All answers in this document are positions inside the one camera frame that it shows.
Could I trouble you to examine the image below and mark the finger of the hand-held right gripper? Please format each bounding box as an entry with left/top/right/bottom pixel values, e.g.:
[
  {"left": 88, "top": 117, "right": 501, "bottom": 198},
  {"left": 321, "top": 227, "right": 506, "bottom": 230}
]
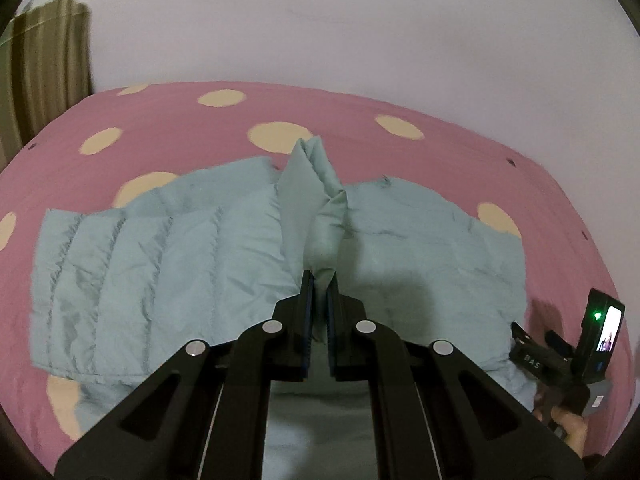
[
  {"left": 544, "top": 329, "right": 577, "bottom": 362},
  {"left": 510, "top": 322, "right": 557, "bottom": 377}
]

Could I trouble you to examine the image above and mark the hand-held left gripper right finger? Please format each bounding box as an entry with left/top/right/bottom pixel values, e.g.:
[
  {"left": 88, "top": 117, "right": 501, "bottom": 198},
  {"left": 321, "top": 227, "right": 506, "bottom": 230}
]
[{"left": 327, "top": 271, "right": 586, "bottom": 480}]

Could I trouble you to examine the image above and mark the striped olive curtain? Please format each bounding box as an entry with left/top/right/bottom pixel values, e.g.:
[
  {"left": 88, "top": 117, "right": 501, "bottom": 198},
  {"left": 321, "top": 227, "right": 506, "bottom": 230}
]
[{"left": 0, "top": 0, "right": 96, "bottom": 171}]

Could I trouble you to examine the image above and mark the light blue puffer jacket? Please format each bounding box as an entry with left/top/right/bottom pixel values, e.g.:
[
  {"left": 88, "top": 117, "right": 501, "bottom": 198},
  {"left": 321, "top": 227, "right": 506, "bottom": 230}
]
[{"left": 27, "top": 137, "right": 538, "bottom": 480}]

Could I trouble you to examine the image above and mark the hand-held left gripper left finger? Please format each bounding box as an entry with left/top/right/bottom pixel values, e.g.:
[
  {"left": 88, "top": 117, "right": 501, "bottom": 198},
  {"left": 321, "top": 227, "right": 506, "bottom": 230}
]
[{"left": 54, "top": 270, "right": 315, "bottom": 480}]

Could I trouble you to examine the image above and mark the pink polka dot bed sheet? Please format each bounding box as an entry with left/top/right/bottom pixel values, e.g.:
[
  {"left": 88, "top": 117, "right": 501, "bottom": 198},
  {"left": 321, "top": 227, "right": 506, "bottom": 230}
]
[{"left": 0, "top": 81, "right": 620, "bottom": 480}]

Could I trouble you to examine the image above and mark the person's right hand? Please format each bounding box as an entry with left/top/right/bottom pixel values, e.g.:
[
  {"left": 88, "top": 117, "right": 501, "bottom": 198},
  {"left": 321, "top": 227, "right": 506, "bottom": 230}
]
[{"left": 531, "top": 392, "right": 592, "bottom": 459}]

